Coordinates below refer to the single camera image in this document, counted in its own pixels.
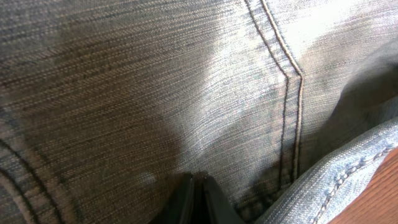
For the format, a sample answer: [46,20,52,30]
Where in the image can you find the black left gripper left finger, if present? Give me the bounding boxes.
[149,174,195,224]

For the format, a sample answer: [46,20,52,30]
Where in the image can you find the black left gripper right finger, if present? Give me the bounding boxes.
[203,176,244,224]

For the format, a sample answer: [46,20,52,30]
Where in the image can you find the light blue denim shorts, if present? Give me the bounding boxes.
[1,0,397,223]

